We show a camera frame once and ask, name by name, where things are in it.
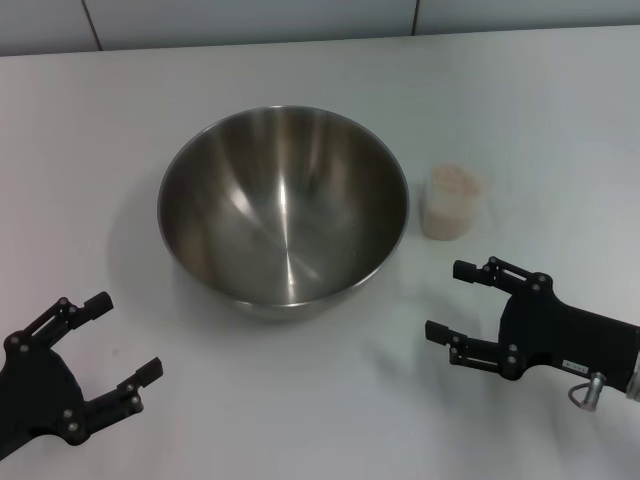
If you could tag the white rice grains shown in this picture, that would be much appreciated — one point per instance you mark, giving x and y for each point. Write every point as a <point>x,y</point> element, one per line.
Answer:
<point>452,180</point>

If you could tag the clear plastic measuring cup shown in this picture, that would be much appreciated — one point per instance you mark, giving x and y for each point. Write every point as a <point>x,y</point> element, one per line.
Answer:
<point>430,222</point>

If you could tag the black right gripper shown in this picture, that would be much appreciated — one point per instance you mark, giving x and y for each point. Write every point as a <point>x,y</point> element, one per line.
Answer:
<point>570,340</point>

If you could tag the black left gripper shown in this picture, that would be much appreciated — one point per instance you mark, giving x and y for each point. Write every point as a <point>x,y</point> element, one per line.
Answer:
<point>35,395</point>

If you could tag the stainless steel mixing bowl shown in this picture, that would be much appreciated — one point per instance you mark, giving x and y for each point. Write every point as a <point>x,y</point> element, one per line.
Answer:
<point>285,210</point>

